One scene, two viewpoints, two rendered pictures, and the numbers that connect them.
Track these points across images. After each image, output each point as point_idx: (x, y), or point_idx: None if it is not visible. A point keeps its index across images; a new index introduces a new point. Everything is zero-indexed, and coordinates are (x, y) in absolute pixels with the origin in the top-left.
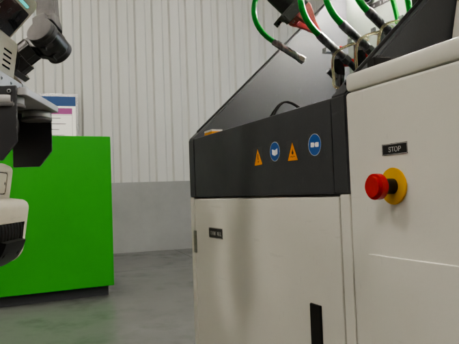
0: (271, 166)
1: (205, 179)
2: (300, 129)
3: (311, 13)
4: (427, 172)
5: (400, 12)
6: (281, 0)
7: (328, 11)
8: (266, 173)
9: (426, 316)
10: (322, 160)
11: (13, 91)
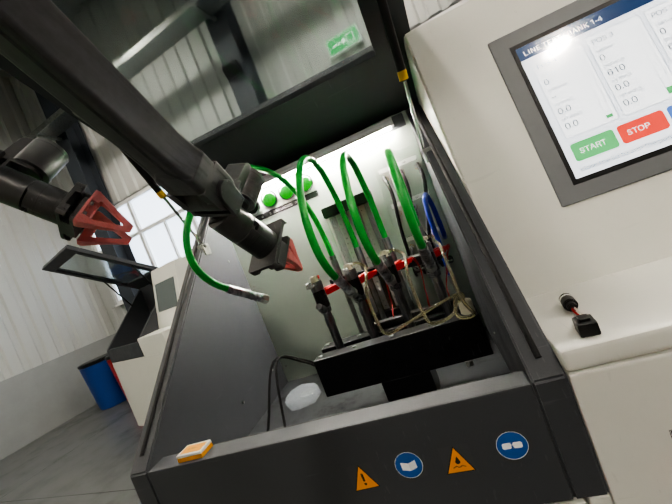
0: (404, 485)
1: None
2: (470, 429)
3: (294, 250)
4: None
5: (300, 221)
6: (264, 242)
7: (370, 253)
8: (392, 496)
9: None
10: (537, 463)
11: None
